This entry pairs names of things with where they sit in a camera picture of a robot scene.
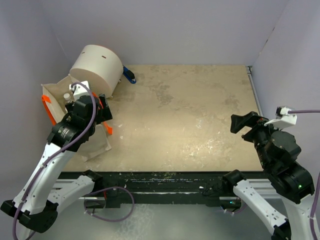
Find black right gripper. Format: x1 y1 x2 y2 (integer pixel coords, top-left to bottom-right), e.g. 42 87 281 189
229 109 285 168

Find large white cylindrical container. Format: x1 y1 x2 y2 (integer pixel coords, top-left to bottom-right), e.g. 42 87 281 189
69 44 123 98

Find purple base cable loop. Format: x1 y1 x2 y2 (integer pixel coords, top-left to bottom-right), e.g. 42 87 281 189
83 186 135 222

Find blue black tool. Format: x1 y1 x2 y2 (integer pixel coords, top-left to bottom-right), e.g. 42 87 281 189
122 65 137 84

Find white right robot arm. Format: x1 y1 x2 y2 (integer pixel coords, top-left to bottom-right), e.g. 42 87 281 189
222 106 320 240

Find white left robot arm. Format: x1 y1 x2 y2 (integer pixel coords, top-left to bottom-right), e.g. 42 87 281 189
0 94 113 240

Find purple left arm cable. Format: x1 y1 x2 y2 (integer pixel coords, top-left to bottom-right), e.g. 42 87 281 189
11 81 97 240

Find canvas bag orange handles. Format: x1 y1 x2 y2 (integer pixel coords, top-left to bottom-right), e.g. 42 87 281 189
42 75 113 162

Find clear bottle white cap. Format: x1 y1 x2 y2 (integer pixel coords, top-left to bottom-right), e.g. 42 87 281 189
63 93 71 101

